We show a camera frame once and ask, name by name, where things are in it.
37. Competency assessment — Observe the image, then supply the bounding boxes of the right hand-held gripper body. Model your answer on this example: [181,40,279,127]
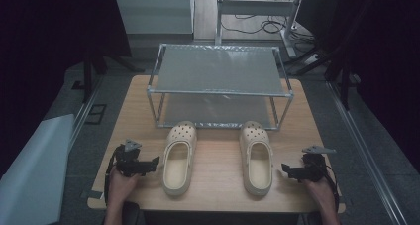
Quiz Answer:
[296,145,338,183]

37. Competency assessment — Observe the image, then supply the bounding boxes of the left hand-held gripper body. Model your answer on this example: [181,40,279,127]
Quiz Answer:
[113,138,152,178]

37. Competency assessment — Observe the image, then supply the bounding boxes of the cream clog shoe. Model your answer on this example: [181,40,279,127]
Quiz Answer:
[239,120,274,197]
[160,120,198,197]

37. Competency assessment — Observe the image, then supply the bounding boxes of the metal two-tier shoe rack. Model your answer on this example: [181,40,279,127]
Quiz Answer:
[146,43,295,131]

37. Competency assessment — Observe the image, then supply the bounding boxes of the person's right hand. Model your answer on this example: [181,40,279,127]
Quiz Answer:
[302,176,335,207]

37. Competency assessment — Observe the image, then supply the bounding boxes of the person's left hand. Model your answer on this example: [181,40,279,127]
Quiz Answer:
[106,166,141,204]

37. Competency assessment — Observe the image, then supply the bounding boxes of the grey tape strip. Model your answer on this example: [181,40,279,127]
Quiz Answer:
[80,188,105,201]

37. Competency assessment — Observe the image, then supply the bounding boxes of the black floor socket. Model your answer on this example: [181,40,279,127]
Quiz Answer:
[84,103,108,126]

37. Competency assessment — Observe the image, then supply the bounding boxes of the black metal stand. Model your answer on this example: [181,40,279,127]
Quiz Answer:
[81,49,147,104]
[283,41,356,111]

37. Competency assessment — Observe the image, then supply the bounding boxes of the pale grey board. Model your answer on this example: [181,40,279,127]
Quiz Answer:
[0,113,76,225]

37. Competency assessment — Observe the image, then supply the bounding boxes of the dark curtain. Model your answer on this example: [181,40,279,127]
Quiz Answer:
[0,0,133,178]
[295,0,420,173]

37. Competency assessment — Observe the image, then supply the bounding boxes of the white cabinet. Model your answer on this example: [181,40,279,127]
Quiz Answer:
[112,0,195,36]

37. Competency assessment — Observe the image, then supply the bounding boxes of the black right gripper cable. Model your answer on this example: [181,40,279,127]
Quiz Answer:
[316,160,342,214]

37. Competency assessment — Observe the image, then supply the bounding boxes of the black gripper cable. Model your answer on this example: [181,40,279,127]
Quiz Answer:
[103,151,121,207]
[316,160,342,214]

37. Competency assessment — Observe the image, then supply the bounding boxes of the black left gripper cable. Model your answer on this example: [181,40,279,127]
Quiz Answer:
[103,151,121,207]

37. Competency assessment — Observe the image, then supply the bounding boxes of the black floor cables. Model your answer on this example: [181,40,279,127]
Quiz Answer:
[220,12,315,45]

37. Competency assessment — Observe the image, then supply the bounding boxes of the white metal desk frame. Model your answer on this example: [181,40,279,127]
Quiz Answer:
[215,0,306,59]

